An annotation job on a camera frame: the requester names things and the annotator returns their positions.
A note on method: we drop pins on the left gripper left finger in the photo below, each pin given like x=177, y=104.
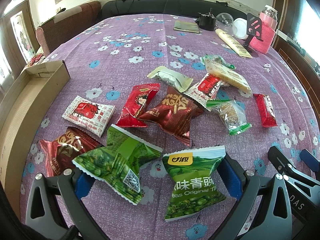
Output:
x=43, y=212

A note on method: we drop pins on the black sofa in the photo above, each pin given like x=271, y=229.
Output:
x=187, y=8

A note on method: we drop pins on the black phone stand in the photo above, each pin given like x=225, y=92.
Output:
x=253, y=29

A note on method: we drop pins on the yellow cake packet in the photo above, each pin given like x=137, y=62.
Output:
x=227, y=75

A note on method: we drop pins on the cream tube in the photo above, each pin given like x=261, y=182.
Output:
x=233, y=43

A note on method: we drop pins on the dark red gold-script packet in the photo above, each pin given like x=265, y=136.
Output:
x=173, y=115

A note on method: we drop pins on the pale green white packet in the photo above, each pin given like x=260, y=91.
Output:
x=175, y=79

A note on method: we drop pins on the small red snack bar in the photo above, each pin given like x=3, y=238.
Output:
x=267, y=115

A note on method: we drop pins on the green pea packet with logo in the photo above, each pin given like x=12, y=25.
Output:
x=194, y=189

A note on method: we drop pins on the shallow cardboard box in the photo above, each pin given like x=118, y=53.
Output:
x=22, y=110

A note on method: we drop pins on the clear green-edged cracker packet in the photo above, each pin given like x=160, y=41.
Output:
x=231, y=114

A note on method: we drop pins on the clear plastic cup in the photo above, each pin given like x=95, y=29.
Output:
x=225, y=22

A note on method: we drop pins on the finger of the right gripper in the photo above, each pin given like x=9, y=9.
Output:
x=284, y=167
x=309, y=160

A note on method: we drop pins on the white red snack packet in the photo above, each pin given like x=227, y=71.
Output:
x=89, y=115

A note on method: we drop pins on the dark red snack packet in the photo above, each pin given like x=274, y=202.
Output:
x=61, y=151

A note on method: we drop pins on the white lid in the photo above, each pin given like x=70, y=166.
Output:
x=240, y=30

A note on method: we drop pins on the green pea packet with QR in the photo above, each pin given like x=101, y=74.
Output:
x=118, y=162

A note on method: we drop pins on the red cartoon girl packet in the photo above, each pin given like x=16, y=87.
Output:
x=136, y=104

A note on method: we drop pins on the green clear candy packet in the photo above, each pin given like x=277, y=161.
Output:
x=219, y=59

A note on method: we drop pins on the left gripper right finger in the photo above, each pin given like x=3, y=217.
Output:
x=273, y=219

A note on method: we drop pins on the brown armchair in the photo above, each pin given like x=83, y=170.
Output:
x=66, y=25

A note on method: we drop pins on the olive notebook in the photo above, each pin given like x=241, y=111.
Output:
x=190, y=27

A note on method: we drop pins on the pink sleeved bottle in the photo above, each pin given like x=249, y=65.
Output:
x=269, y=21

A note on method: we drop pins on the purple floral tablecloth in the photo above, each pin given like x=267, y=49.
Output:
x=159, y=134

